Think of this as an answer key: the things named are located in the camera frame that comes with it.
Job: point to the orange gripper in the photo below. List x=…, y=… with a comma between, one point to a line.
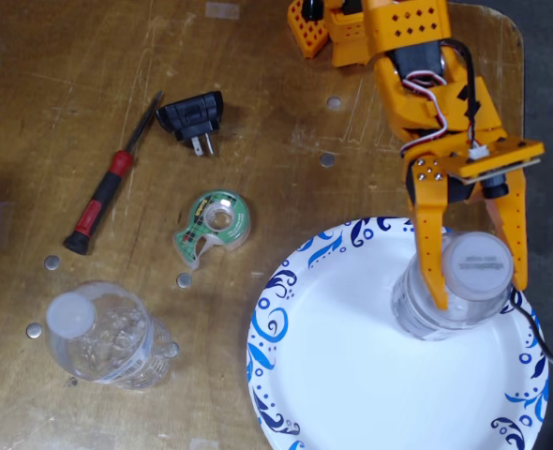
x=429, y=187

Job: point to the clear bottle wide white cap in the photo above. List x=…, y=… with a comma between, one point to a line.
x=480, y=262

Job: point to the clear water bottle blue label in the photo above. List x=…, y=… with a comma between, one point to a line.
x=108, y=337

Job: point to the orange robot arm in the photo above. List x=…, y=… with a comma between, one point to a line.
x=412, y=23

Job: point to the blue floral paper plate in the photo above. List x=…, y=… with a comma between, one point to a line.
x=351, y=351

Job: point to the green tape dispenser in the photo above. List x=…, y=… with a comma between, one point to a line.
x=197, y=225

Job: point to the round metal disc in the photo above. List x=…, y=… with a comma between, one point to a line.
x=184, y=280
x=34, y=329
x=51, y=261
x=174, y=349

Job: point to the black power plug adapter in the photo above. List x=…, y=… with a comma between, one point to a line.
x=192, y=112

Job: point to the red black screwdriver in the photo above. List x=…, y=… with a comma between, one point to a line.
x=100, y=197

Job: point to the wrist camera on orange mount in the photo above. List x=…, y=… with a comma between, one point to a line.
x=501, y=157

